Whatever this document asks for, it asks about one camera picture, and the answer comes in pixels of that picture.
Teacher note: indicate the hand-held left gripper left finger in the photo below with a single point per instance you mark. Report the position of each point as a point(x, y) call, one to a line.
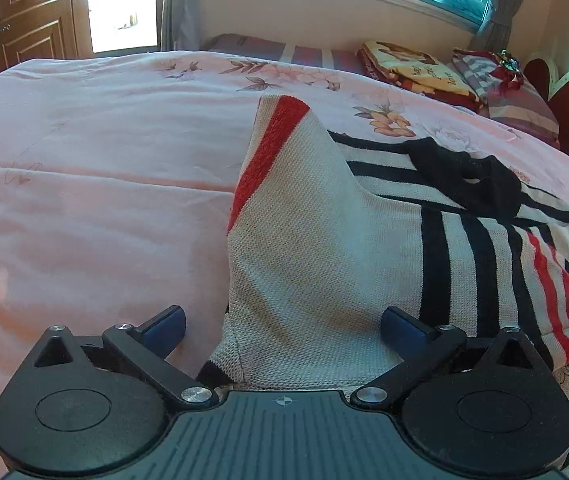
point(164, 327)

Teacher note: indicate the purple striped mattress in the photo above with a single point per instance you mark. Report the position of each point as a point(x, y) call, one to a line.
point(274, 52)

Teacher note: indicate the grey curtain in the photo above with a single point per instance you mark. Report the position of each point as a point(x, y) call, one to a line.
point(504, 5)
point(184, 5)

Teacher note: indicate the folded printed blanket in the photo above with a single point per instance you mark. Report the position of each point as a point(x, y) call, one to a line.
point(414, 70)

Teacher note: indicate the pink floral bedspread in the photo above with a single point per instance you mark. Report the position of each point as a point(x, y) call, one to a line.
point(89, 185)

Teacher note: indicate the striped pillow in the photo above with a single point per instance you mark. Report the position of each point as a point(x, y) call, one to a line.
point(519, 105)

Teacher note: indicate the red shiny ornament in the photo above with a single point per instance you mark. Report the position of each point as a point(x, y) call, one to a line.
point(507, 67)

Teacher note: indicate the striped knit sweater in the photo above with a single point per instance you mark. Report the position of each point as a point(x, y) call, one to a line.
point(324, 240)

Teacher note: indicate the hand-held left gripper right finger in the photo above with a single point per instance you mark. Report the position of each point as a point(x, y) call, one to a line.
point(399, 327)

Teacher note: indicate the brown wooden door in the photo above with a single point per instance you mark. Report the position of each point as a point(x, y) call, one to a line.
point(29, 0)

